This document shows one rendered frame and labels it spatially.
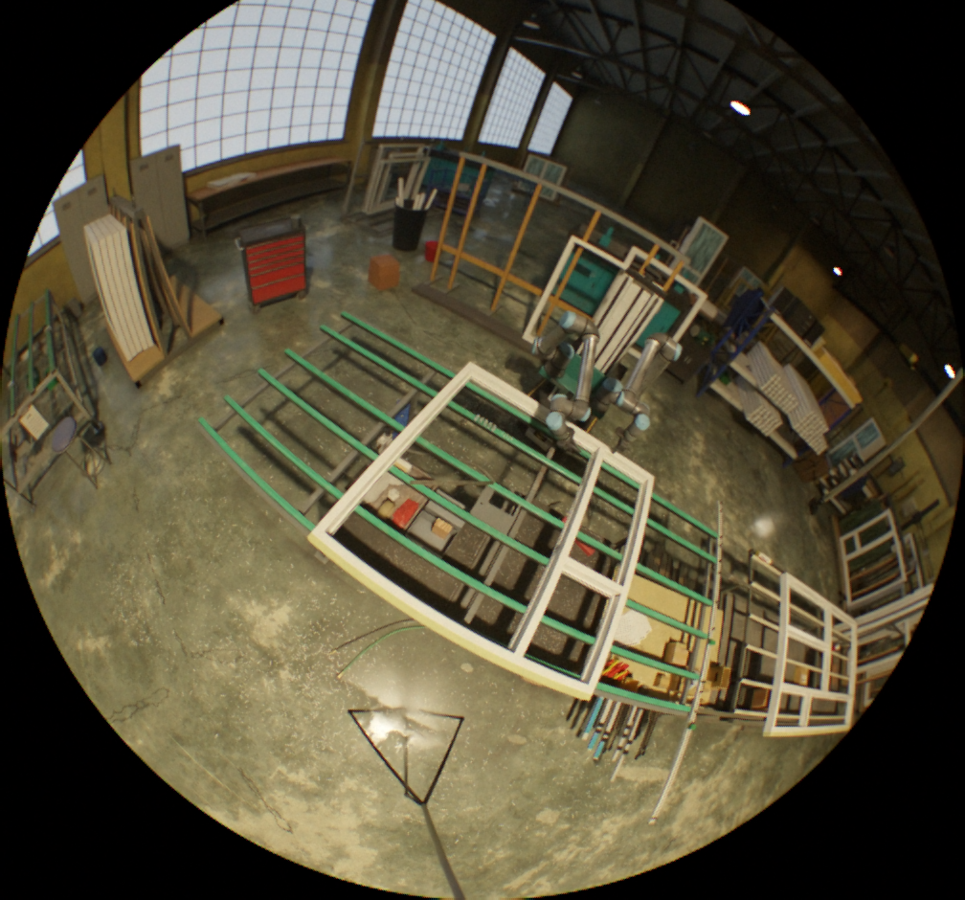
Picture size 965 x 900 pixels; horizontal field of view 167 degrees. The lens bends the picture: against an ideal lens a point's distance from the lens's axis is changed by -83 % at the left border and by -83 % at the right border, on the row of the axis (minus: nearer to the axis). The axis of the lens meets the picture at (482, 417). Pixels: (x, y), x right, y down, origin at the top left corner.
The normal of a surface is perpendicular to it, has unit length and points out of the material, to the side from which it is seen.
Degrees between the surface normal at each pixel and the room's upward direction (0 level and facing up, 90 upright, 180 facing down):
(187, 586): 0
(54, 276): 90
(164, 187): 90
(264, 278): 90
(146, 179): 90
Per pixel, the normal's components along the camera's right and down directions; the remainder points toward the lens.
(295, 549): 0.27, -0.60
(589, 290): -0.44, 0.61
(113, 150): 0.86, 0.51
